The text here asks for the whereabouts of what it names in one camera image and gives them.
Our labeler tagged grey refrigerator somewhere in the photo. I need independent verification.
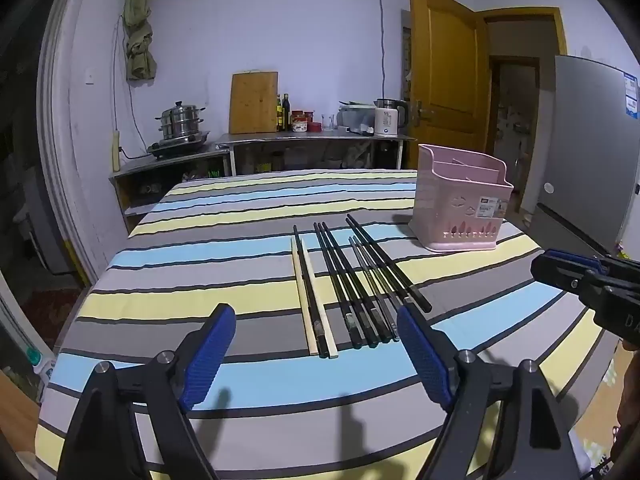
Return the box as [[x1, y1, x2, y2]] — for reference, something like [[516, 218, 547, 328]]
[[520, 55, 640, 256]]

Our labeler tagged wooden door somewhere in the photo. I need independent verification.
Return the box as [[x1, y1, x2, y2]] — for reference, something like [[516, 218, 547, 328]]
[[408, 0, 493, 161]]

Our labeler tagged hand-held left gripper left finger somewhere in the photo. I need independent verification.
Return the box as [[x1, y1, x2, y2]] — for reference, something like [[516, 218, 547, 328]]
[[57, 302, 237, 480]]

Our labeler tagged stainless steel steamer pot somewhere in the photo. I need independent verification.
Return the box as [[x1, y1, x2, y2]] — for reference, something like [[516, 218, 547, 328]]
[[156, 101, 207, 141]]

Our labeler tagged dark grey chopstick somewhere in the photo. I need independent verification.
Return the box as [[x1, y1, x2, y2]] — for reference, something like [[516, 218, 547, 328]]
[[348, 236, 398, 342], [354, 235, 403, 336]]

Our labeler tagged stainless steel prep table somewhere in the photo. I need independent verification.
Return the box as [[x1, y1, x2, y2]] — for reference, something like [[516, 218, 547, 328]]
[[215, 130, 418, 177]]

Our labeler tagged pink plastic utensil basket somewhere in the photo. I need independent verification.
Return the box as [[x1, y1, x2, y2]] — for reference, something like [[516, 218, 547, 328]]
[[409, 143, 515, 252]]

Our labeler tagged white bottle teal cap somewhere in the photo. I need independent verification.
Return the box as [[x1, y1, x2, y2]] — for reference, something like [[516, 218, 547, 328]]
[[27, 347, 56, 386]]

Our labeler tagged striped tablecloth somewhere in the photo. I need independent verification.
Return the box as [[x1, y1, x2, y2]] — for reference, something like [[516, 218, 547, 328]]
[[35, 169, 621, 480]]

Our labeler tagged wall cable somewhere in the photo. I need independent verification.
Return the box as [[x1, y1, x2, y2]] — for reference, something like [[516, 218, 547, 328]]
[[377, 0, 387, 102]]

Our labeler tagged white electric kettle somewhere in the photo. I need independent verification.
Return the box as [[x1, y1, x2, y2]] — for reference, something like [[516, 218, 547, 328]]
[[374, 98, 410, 138]]

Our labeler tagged clear plastic storage container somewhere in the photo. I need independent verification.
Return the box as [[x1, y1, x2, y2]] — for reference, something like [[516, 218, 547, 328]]
[[336, 104, 377, 133]]

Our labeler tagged wooden door frame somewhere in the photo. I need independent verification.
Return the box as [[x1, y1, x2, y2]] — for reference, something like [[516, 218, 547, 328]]
[[475, 6, 568, 158]]

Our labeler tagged wooden cutting board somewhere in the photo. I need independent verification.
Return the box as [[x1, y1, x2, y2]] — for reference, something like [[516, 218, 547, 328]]
[[229, 71, 279, 135]]

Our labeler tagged dark wooden doorway frame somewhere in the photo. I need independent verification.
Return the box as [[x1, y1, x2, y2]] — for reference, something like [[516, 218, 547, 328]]
[[487, 55, 542, 161]]

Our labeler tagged wooden chopstick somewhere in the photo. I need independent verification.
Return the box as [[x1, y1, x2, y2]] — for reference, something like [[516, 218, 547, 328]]
[[300, 238, 340, 360], [290, 238, 319, 357]]

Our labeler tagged green tied curtain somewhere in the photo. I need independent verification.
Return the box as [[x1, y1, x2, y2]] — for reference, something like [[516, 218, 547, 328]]
[[123, 0, 158, 81]]

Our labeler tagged black cooktop stove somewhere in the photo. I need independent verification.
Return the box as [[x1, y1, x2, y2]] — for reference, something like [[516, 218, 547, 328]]
[[147, 131, 212, 160]]

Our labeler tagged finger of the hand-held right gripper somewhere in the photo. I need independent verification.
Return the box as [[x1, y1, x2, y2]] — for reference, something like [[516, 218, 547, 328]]
[[545, 248, 618, 273], [531, 254, 598, 295]]

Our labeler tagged long black chopstick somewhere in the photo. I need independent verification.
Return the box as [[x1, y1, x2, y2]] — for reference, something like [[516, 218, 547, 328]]
[[350, 214, 434, 310], [345, 214, 428, 314]]

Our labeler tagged stainless steel stove stand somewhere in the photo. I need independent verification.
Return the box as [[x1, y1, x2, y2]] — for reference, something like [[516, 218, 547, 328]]
[[109, 142, 236, 231]]

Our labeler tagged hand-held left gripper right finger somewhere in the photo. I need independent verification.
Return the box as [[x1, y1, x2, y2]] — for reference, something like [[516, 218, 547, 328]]
[[396, 302, 583, 480]]

